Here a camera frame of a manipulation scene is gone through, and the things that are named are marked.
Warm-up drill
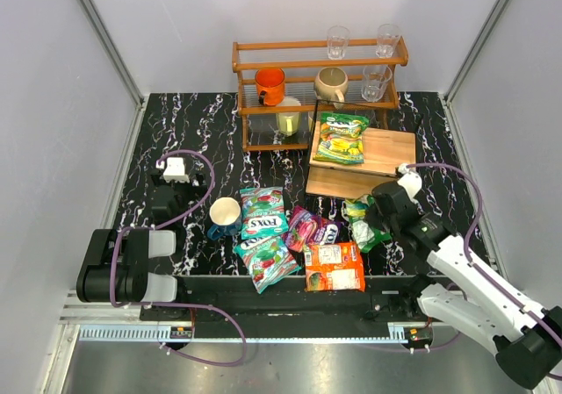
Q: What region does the green yellow candy bag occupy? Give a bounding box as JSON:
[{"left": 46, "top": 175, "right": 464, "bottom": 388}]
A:
[{"left": 313, "top": 111, "right": 370, "bottom": 165}]

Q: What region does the teal mint candy bag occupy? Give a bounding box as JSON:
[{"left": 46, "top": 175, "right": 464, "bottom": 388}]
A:
[
  {"left": 234, "top": 236, "right": 301, "bottom": 294},
  {"left": 240, "top": 187, "right": 289, "bottom": 240}
]

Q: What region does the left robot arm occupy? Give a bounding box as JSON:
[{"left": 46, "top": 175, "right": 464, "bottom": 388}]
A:
[{"left": 76, "top": 171, "right": 207, "bottom": 303}]

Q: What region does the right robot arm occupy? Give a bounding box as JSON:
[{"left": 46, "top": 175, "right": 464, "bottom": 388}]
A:
[{"left": 366, "top": 177, "right": 561, "bottom": 390}]

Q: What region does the two-tier wooden shelf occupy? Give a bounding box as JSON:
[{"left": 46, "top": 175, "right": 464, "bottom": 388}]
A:
[{"left": 305, "top": 100, "right": 416, "bottom": 199}]

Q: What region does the orange fruit candy bag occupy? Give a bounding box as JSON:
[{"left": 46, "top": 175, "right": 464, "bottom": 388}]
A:
[{"left": 303, "top": 241, "right": 365, "bottom": 292}]

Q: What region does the purple berry candy bag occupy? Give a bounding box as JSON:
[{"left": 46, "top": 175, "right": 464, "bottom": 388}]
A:
[{"left": 282, "top": 205, "right": 342, "bottom": 253}]

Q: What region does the clear glass middle shelf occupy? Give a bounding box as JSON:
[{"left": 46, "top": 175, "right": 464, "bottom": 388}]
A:
[{"left": 361, "top": 65, "right": 393, "bottom": 103}]

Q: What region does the orange wooden shelf rack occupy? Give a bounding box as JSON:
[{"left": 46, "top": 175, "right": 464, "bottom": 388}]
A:
[{"left": 232, "top": 38, "right": 409, "bottom": 152}]

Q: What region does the blue mug cream inside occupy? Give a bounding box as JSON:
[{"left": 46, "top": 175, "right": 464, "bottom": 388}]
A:
[{"left": 207, "top": 197, "right": 241, "bottom": 240}]

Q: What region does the pale yellow mug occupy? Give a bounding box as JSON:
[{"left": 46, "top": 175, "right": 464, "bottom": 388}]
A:
[{"left": 276, "top": 97, "right": 301, "bottom": 137}]

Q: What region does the beige mug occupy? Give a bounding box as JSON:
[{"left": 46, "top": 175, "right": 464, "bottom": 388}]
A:
[{"left": 313, "top": 67, "right": 349, "bottom": 104}]

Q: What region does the orange mug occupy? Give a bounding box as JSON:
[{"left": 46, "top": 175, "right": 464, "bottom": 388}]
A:
[{"left": 255, "top": 68, "right": 285, "bottom": 106}]

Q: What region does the clear glass top right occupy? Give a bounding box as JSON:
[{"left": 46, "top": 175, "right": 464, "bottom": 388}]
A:
[{"left": 376, "top": 24, "right": 401, "bottom": 58}]

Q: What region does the clear glass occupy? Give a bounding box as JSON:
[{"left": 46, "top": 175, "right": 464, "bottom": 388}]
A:
[
  {"left": 376, "top": 24, "right": 401, "bottom": 58},
  {"left": 327, "top": 25, "right": 350, "bottom": 61}
]

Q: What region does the clear glass top left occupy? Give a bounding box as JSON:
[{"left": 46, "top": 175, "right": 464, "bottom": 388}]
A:
[{"left": 327, "top": 25, "right": 350, "bottom": 61}]

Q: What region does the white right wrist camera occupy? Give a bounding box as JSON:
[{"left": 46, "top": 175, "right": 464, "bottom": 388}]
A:
[{"left": 397, "top": 163, "right": 422, "bottom": 204}]

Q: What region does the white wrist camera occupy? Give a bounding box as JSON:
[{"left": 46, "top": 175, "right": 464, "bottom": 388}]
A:
[
  {"left": 397, "top": 163, "right": 422, "bottom": 204},
  {"left": 156, "top": 157, "right": 189, "bottom": 183}
]

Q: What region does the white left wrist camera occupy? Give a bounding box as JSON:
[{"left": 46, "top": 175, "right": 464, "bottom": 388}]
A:
[{"left": 156, "top": 157, "right": 189, "bottom": 183}]

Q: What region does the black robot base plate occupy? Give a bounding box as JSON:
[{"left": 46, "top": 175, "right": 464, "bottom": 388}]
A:
[{"left": 139, "top": 275, "right": 451, "bottom": 323}]

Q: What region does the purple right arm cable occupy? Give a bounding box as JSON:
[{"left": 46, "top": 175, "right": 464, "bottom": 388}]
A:
[{"left": 364, "top": 162, "right": 562, "bottom": 380}]

